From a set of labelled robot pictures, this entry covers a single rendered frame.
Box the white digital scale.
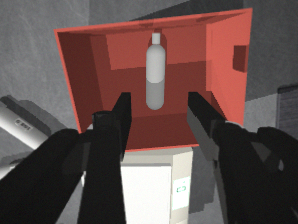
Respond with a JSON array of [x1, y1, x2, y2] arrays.
[[120, 147, 193, 224]]

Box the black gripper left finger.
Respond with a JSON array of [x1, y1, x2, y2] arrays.
[[0, 92, 132, 224]]

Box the white gas cylinder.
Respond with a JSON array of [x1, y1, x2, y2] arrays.
[[146, 33, 166, 110], [0, 107, 48, 149], [0, 162, 20, 179]]

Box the red open box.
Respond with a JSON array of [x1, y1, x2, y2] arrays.
[[53, 8, 252, 152]]

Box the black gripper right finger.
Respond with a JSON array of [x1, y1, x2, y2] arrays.
[[187, 92, 298, 224]]

